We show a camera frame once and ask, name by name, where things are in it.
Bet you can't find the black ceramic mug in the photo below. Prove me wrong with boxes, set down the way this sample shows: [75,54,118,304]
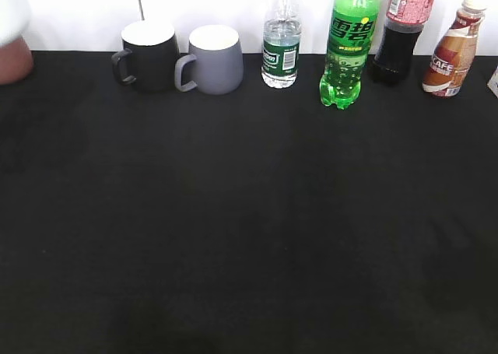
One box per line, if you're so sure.
[111,19,180,93]

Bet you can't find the black tablecloth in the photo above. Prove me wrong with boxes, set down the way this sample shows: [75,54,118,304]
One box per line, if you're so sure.
[1,51,497,353]

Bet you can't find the white carton at right edge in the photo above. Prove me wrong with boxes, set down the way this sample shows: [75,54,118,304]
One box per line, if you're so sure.
[487,67,498,97]

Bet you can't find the green sprite bottle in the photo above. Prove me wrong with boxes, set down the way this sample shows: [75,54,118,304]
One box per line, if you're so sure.
[319,0,380,110]

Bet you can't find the dark cola bottle red label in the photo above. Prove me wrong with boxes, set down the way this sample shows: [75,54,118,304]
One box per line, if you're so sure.
[370,0,434,86]

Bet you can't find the red brown cup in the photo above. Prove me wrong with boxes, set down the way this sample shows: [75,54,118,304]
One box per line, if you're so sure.
[0,36,33,86]

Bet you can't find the brown coffee drink bottle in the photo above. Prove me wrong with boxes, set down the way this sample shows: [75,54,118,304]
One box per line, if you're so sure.
[422,0,487,97]

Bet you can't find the clear water bottle green label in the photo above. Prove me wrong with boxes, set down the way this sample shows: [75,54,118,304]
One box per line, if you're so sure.
[261,0,302,89]

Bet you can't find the white ceramic mug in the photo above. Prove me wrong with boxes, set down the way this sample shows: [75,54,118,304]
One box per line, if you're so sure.
[0,0,31,47]

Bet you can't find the grey ceramic mug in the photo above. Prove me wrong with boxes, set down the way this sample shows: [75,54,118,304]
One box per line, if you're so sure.
[174,24,244,95]

